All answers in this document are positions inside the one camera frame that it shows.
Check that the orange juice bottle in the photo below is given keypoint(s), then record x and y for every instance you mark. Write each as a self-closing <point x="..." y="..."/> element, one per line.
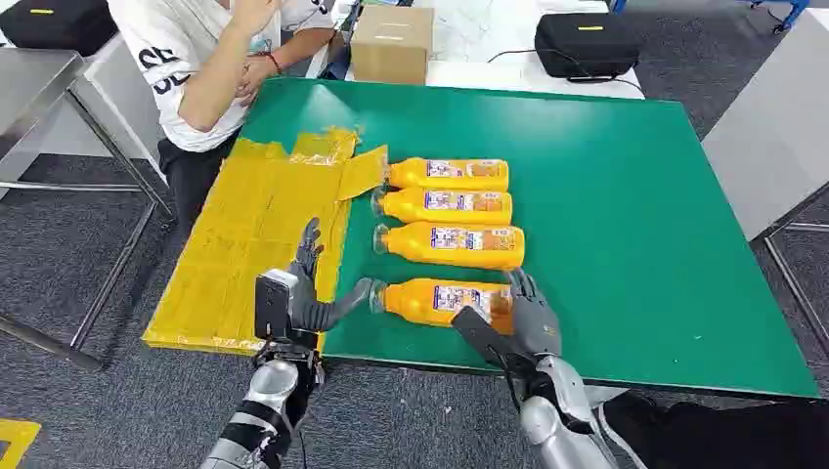
<point x="408" y="207"/>
<point x="414" y="246"/>
<point x="414" y="175"/>
<point x="411" y="304"/>

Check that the black carry case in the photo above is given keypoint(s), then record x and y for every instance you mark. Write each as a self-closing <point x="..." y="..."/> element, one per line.
<point x="58" y="26"/>
<point x="583" y="45"/>

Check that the grey table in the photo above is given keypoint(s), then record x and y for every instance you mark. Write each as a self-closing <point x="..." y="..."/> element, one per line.
<point x="771" y="129"/>

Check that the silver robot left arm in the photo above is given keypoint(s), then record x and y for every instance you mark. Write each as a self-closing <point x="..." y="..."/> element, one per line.
<point x="269" y="395"/>

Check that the yellow sheet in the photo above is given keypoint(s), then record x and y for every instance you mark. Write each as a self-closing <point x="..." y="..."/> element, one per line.
<point x="252" y="239"/>

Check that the steel table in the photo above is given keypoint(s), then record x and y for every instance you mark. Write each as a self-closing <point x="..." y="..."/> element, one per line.
<point x="32" y="84"/>

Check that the white table foot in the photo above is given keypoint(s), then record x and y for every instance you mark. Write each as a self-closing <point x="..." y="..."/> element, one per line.
<point x="602" y="396"/>

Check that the white table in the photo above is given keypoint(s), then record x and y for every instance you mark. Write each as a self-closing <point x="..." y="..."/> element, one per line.
<point x="479" y="71"/>

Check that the green table mat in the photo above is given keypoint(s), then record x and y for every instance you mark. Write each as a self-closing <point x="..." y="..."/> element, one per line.
<point x="615" y="213"/>

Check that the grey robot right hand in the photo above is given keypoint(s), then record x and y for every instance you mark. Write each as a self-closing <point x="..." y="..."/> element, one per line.
<point x="536" y="324"/>

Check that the person's left hand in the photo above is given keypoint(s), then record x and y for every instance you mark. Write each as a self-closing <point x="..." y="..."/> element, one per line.
<point x="256" y="81"/>

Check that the cardboard box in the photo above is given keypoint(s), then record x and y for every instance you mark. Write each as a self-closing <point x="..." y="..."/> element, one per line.
<point x="392" y="45"/>

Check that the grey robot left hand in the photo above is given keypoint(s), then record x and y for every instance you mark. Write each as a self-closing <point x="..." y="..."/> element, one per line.
<point x="309" y="311"/>

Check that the person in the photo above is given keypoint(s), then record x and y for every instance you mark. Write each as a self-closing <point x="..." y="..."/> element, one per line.
<point x="175" y="39"/>

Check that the white panel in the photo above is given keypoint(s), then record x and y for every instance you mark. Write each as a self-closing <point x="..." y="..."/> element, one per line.
<point x="123" y="97"/>

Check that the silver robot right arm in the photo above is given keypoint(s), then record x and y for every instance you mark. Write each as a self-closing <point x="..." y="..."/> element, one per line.
<point x="557" y="421"/>

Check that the person's right hand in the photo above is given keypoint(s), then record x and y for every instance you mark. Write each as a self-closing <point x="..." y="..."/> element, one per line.
<point x="256" y="13"/>

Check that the black leg with shoe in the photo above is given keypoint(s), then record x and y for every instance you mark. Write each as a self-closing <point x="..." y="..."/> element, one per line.
<point x="712" y="434"/>

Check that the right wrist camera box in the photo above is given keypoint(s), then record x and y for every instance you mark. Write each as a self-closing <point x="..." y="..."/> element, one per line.
<point x="482" y="336"/>

